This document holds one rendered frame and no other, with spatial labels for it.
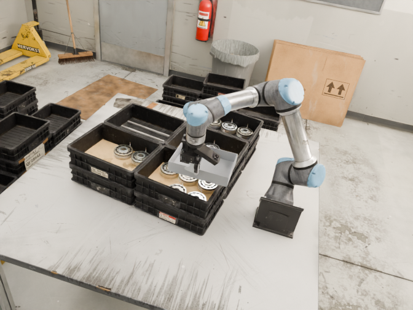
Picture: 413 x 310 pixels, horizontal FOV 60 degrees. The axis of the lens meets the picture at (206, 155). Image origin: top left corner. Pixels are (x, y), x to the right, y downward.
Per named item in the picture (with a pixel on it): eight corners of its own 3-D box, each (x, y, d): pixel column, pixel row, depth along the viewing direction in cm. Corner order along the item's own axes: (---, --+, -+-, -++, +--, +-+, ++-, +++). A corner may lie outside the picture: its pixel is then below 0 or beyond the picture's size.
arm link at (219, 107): (210, 95, 143) (190, 106, 138) (228, 93, 135) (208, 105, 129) (217, 112, 146) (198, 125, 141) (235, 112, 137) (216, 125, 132)
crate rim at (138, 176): (231, 173, 184) (232, 169, 183) (208, 208, 161) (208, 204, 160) (163, 147, 195) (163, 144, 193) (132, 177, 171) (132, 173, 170)
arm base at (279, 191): (290, 207, 187) (295, 189, 189) (295, 206, 172) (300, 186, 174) (262, 199, 189) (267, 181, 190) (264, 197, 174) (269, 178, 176)
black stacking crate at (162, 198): (227, 187, 190) (231, 170, 183) (205, 222, 167) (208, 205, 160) (162, 162, 200) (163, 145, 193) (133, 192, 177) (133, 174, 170)
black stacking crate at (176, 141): (245, 158, 213) (249, 143, 206) (228, 186, 190) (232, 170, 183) (186, 138, 223) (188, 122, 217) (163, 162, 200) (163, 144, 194)
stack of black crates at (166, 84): (204, 111, 393) (208, 82, 374) (196, 123, 369) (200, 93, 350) (169, 103, 399) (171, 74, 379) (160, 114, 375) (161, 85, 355)
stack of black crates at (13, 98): (15, 125, 326) (5, 79, 300) (44, 133, 322) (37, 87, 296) (-19, 147, 294) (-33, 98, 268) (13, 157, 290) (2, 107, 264)
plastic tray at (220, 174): (236, 162, 169) (238, 154, 167) (226, 187, 153) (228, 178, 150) (182, 148, 174) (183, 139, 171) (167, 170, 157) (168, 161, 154)
